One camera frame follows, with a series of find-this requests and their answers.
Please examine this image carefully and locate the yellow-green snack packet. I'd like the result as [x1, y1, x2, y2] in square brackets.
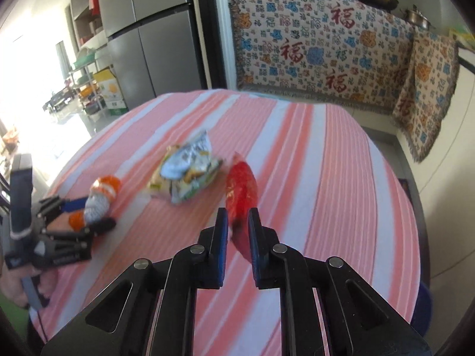
[146, 167, 225, 205]

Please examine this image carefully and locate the metal shelf rack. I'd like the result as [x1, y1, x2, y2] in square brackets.
[67, 44, 109, 120]

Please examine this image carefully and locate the yellow and green carton box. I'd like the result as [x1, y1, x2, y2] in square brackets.
[93, 67, 129, 116]

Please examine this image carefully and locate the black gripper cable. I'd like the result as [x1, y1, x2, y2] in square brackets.
[35, 302, 50, 344]

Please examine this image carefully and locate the steel pot with lid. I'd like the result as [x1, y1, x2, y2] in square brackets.
[402, 5, 437, 31]

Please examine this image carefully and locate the printed blanket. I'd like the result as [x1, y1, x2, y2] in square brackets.
[228, 0, 417, 116]
[391, 29, 461, 163]

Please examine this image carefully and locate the white crumpled snack wrapper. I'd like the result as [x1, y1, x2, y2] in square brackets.
[161, 130, 224, 181]

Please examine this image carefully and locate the pink striped tablecloth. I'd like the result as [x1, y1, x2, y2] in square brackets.
[28, 89, 422, 356]

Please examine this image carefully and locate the person's left forearm green sleeve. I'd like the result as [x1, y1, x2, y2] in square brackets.
[0, 293, 28, 329]

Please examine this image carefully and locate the grey refrigerator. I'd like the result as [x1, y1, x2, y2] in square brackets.
[94, 0, 209, 111]

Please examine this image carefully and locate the person's left hand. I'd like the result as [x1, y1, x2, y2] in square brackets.
[0, 253, 61, 305]

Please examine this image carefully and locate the crushed orange soda can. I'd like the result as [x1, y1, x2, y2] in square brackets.
[68, 176, 123, 231]

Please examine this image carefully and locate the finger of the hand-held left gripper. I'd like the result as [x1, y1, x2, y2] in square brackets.
[44, 218, 117, 243]
[36, 196, 89, 216]

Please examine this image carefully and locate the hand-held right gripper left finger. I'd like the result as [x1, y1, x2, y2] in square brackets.
[39, 208, 230, 356]

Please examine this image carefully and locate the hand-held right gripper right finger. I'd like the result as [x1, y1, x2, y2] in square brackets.
[247, 208, 433, 356]

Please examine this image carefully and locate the red foil wrapper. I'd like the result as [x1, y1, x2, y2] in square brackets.
[225, 151, 258, 264]

